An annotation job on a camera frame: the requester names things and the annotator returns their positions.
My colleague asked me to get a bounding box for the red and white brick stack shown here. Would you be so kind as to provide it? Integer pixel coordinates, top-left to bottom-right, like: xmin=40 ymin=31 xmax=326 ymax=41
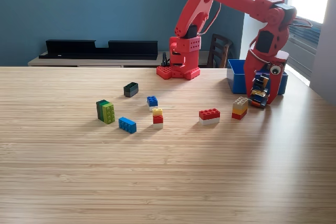
xmin=198 ymin=108 xmax=221 ymax=125

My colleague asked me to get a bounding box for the wooden sideboard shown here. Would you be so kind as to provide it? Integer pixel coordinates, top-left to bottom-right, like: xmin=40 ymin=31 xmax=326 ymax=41
xmin=27 ymin=50 xmax=211 ymax=68

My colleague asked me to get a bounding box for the dark green grey brick stack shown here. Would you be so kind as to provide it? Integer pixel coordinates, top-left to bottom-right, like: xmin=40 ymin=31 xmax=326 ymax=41
xmin=123 ymin=82 xmax=139 ymax=98

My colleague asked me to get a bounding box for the dark wooden chair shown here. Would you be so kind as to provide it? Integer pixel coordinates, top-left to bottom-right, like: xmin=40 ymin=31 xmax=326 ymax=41
xmin=206 ymin=33 xmax=234 ymax=69

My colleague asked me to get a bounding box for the blue bin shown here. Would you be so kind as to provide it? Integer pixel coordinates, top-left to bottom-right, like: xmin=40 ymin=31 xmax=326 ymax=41
xmin=226 ymin=59 xmax=289 ymax=95

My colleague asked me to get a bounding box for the yellow toy digger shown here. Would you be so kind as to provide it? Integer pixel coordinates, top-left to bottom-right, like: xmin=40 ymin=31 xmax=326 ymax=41
xmin=249 ymin=73 xmax=271 ymax=109

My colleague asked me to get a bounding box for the blue and white brick stack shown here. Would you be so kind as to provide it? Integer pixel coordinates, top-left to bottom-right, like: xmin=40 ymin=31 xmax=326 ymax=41
xmin=146 ymin=95 xmax=159 ymax=112

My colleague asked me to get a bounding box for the grey wall heater unit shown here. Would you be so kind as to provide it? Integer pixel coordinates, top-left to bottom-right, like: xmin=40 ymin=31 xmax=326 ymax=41
xmin=266 ymin=8 xmax=322 ymax=78

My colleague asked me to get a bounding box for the black shelf tray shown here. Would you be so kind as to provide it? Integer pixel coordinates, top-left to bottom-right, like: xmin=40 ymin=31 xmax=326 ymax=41
xmin=38 ymin=39 xmax=159 ymax=60

